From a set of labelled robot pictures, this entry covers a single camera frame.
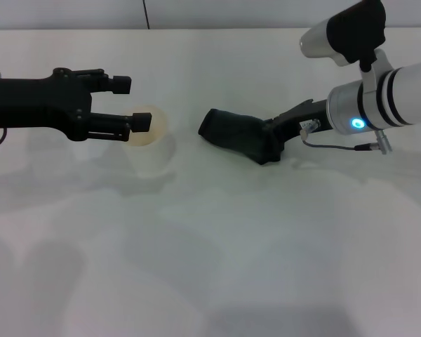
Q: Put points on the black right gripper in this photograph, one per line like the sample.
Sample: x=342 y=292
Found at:
x=300 y=121

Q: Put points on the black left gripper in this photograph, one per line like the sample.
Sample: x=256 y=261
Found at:
x=38 y=103

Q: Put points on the white plastic cup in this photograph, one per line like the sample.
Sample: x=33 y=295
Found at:
x=151 y=154

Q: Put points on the dark blue rag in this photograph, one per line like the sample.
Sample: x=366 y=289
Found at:
x=238 y=131

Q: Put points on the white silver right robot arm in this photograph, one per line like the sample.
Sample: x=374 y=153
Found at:
x=386 y=98

